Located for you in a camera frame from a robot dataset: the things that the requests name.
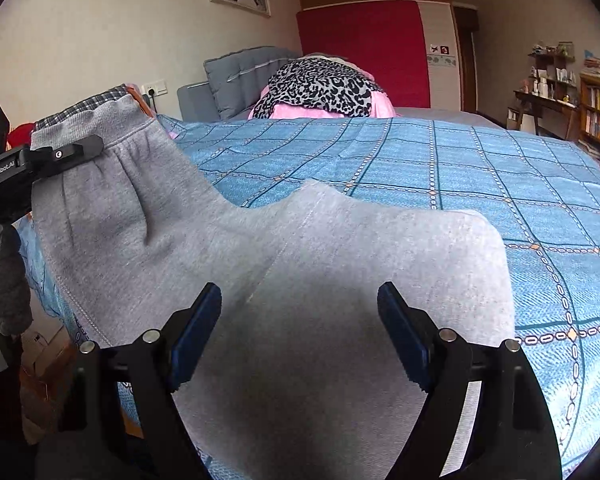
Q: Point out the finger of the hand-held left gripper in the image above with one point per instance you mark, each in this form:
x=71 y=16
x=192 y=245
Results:
x=65 y=153

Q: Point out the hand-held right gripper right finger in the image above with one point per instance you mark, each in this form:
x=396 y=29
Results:
x=404 y=340

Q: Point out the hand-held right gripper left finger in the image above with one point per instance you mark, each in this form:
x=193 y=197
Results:
x=196 y=340

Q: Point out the grey sweat pants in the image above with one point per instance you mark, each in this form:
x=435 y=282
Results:
x=330 y=285

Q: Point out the person's left hand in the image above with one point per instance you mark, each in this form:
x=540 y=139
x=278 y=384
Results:
x=5 y=280

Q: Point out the plaid pillow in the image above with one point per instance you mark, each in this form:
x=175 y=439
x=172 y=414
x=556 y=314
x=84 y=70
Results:
x=75 y=107

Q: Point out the red cloth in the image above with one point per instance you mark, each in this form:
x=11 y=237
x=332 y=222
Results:
x=20 y=135

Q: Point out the grey padded headboard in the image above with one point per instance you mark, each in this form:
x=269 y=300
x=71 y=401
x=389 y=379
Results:
x=235 y=80

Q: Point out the grey bed sheet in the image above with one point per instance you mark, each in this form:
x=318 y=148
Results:
x=445 y=116

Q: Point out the pink blanket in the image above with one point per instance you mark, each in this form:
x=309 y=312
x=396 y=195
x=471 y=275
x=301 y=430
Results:
x=290 y=111

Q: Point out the leopard print cloth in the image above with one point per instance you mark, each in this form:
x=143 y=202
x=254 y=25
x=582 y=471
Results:
x=315 y=85

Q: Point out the dark wooden desk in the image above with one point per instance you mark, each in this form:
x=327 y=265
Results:
x=545 y=105

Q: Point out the red wardrobe panel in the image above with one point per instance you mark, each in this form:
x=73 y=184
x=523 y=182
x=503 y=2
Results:
x=365 y=45

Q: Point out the desk shelf with small bottles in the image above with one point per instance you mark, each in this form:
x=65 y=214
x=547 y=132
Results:
x=550 y=70

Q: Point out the white wall socket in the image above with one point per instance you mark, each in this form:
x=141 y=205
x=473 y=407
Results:
x=155 y=86

